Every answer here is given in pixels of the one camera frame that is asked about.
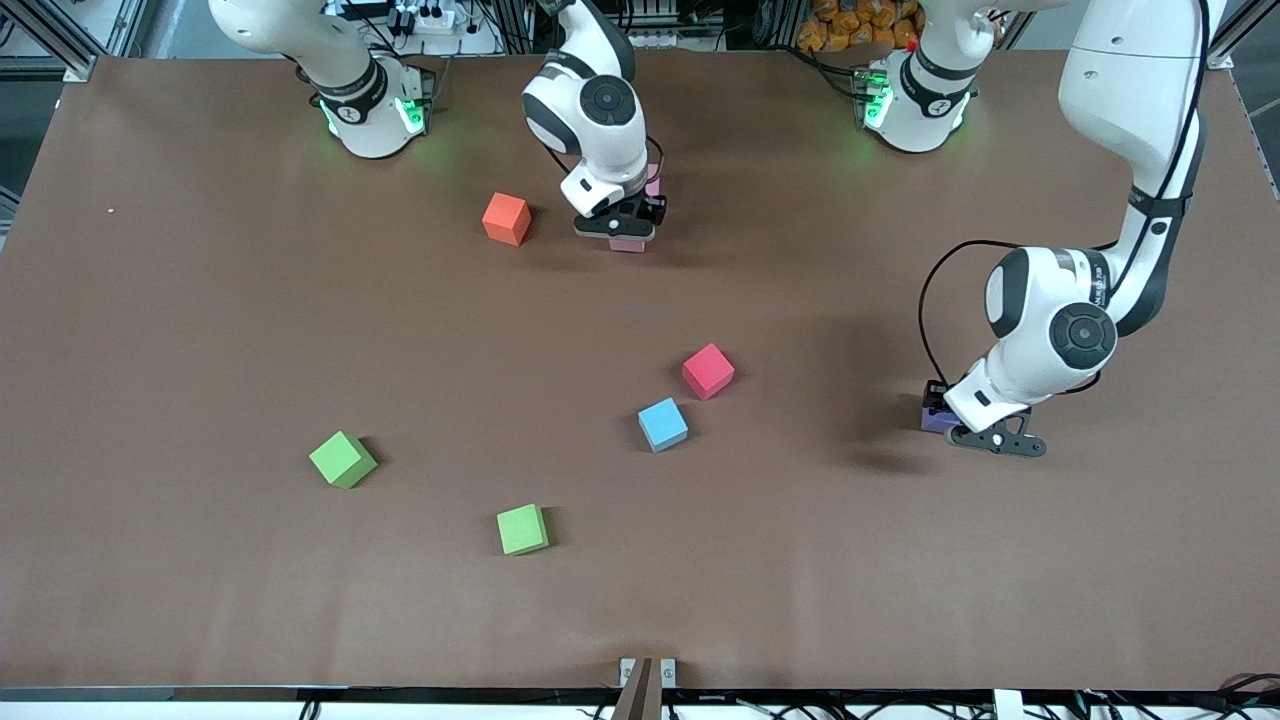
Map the grey metal bracket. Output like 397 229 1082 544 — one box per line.
619 657 678 689

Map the brown table cover sheet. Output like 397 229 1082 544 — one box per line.
0 48 1280 693

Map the red foam block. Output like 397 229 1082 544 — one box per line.
682 343 736 401

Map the dark electronics rack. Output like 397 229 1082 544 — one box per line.
620 0 726 49

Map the orange snack bag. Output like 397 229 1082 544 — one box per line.
797 0 926 53

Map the orange foam block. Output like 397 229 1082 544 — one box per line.
482 192 533 247

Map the blue foam block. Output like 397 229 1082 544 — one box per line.
638 397 690 454

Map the brown camera pole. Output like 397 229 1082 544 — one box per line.
612 658 663 720

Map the aluminium frame profile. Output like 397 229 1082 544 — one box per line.
1205 0 1280 71
0 0 151 81

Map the white power strip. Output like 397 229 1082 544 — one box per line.
395 2 461 36

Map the black cable bundle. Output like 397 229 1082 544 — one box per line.
1075 675 1280 720

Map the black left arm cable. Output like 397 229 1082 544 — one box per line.
917 0 1203 391

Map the green foam block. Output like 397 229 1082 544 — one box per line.
308 430 379 490
496 503 551 557

